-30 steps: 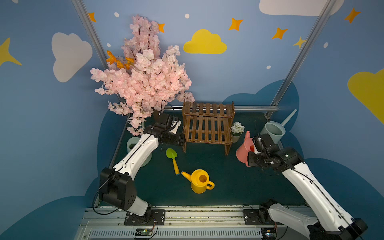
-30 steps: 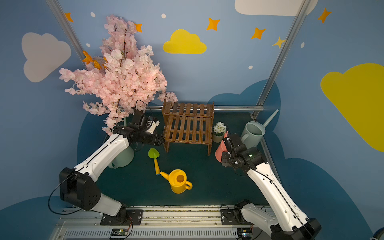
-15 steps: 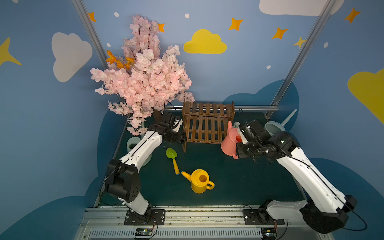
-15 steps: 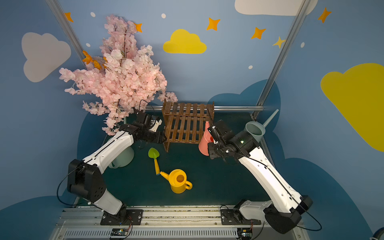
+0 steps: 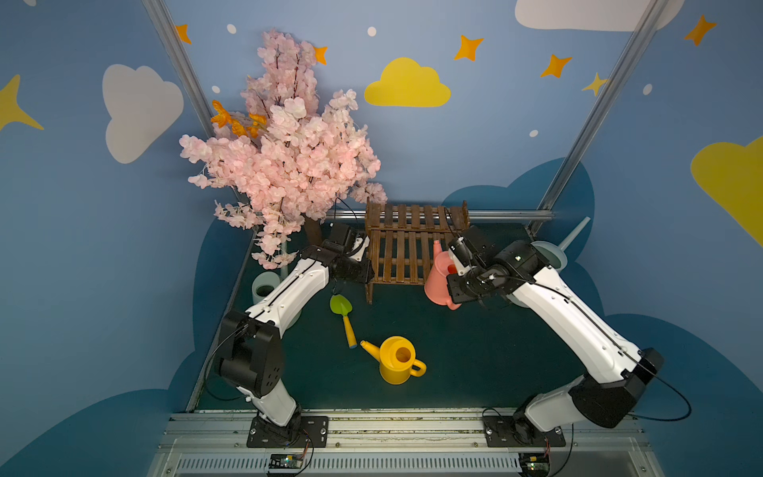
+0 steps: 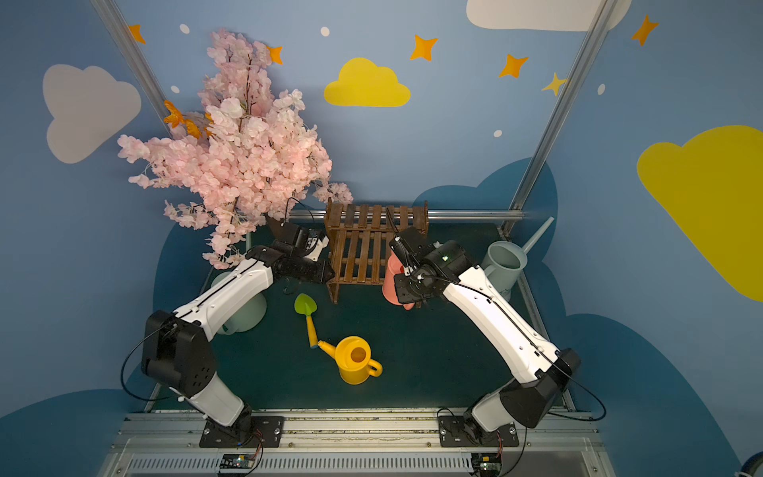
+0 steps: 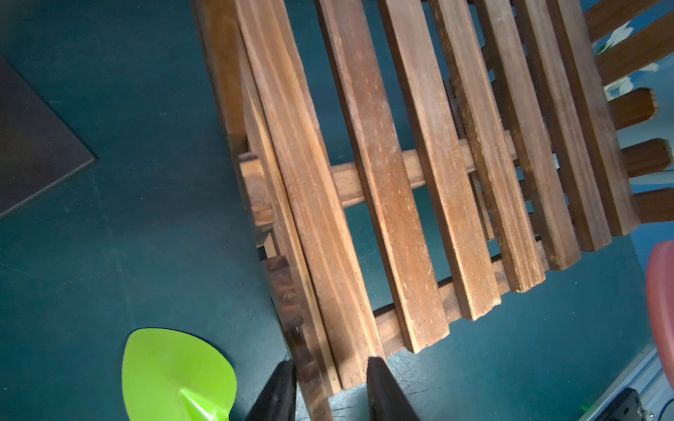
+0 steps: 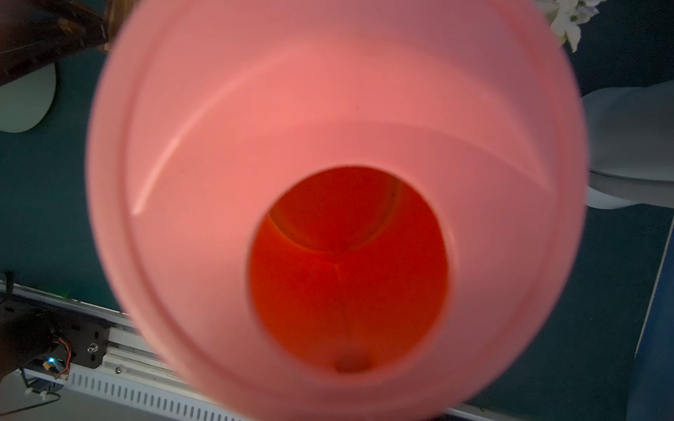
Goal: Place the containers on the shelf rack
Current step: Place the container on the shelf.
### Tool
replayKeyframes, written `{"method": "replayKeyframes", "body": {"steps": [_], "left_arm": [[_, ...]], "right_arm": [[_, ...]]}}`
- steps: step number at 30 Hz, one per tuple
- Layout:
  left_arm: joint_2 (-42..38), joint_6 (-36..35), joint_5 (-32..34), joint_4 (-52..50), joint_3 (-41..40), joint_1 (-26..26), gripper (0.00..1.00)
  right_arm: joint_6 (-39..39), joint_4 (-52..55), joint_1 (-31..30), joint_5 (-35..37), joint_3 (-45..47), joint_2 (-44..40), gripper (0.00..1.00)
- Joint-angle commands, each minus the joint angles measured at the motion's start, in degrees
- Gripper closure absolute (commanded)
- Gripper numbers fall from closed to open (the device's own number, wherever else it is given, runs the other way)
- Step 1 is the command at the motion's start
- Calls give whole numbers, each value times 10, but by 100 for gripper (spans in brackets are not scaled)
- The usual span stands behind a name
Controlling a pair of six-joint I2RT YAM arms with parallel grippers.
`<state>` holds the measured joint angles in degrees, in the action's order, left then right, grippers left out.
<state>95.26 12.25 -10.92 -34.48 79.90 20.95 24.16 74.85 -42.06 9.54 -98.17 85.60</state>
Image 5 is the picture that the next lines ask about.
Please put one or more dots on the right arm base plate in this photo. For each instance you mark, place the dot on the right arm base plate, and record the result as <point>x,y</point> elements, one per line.
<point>505,432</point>

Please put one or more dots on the pink cherry blossom tree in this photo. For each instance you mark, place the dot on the pink cherry blossom tree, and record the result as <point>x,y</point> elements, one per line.
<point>292,158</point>

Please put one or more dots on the yellow watering can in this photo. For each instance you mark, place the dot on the yellow watering can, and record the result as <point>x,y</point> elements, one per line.
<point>397,360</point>

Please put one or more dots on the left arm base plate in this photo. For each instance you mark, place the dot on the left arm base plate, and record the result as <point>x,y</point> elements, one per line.
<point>310,430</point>

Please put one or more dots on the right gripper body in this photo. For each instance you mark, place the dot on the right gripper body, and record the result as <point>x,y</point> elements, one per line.
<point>463,285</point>

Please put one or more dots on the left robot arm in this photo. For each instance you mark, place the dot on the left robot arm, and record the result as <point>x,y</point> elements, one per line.
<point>249,354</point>

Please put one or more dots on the aluminium back rail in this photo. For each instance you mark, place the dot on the aluminium back rail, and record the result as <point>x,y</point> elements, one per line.
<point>476,216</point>

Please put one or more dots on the aluminium rail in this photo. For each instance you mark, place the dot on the aluminium rail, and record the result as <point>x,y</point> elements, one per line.
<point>476,216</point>
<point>397,442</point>

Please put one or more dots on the green yellow toy trowel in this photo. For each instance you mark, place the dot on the green yellow toy trowel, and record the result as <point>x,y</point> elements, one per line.
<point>342,307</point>

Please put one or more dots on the large grey-blue watering can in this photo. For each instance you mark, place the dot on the large grey-blue watering can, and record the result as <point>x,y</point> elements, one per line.
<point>551,253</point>

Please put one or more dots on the mint green watering can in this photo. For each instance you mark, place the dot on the mint green watering can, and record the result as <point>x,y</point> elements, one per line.
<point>266,282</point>

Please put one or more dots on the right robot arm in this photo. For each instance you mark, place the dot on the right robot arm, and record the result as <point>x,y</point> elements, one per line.
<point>617,373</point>

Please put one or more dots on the aluminium front rail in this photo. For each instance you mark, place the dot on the aluminium front rail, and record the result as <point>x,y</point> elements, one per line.
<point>397,442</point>

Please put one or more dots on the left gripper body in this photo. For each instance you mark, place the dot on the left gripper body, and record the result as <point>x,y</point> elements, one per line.
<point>356,269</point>

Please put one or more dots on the pink watering can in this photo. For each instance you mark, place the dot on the pink watering can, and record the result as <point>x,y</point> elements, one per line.
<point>436,286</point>

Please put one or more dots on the brown wooden slatted shelf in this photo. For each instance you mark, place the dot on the brown wooden slatted shelf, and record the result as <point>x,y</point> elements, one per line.
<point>402,240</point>

